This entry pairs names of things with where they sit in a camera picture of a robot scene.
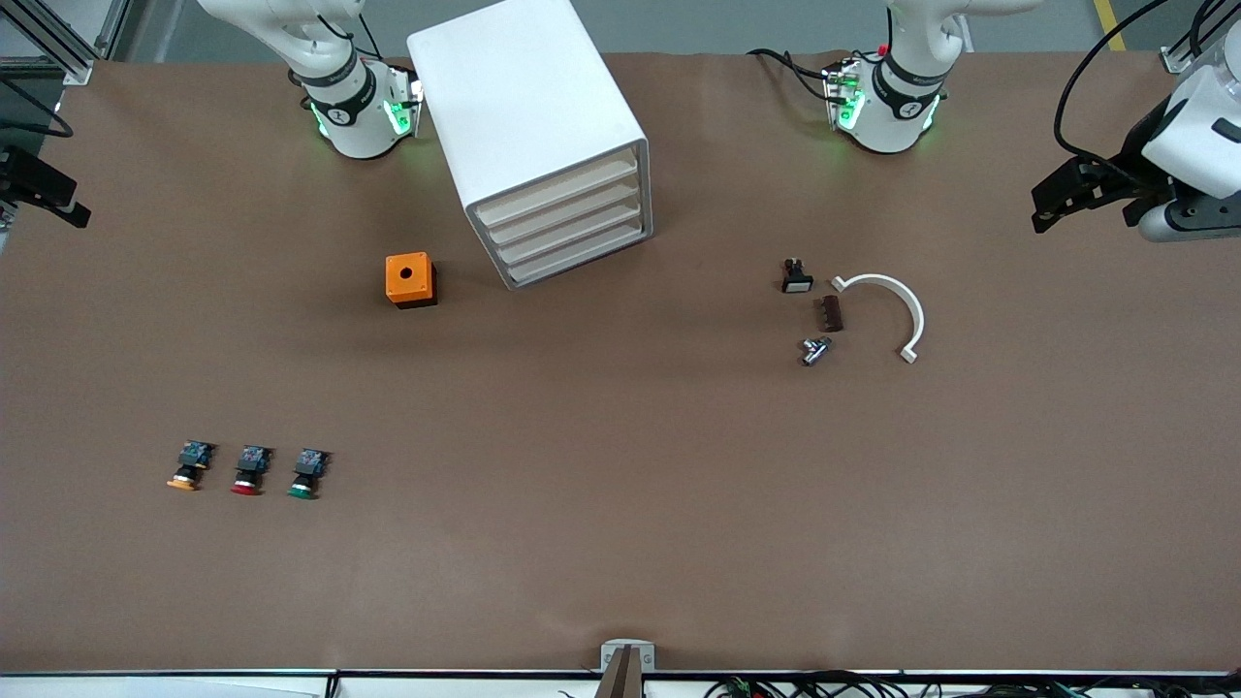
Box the yellow push button switch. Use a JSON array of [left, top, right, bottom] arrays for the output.
[[167, 441, 216, 492]]

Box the beige cabinet drawer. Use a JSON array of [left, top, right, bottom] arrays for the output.
[[473, 150, 641, 230], [493, 202, 646, 266], [483, 180, 643, 247], [504, 222, 649, 287]]

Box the white drawer cabinet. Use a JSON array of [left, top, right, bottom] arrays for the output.
[[407, 0, 653, 292]]

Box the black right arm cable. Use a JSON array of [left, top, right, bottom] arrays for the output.
[[0, 76, 75, 139]]

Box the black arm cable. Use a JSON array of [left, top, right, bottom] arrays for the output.
[[1054, 0, 1174, 166], [0, 76, 75, 139]]

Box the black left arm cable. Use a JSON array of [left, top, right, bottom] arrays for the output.
[[1054, 0, 1174, 166]]

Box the aluminium frame profile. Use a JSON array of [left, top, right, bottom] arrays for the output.
[[0, 0, 132, 86], [1161, 0, 1241, 75]]

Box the white curved plastic bracket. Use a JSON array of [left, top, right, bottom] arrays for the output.
[[831, 273, 926, 365]]

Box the red push button switch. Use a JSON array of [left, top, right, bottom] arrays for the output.
[[231, 445, 273, 496]]

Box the black base power cable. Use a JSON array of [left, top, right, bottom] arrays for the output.
[[747, 47, 840, 103]]

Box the orange button enclosure box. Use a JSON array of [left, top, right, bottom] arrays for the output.
[[385, 252, 438, 309]]

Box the green push button switch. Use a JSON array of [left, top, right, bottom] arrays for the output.
[[287, 448, 332, 501]]

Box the black cable bundle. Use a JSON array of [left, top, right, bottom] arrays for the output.
[[703, 669, 1241, 698]]

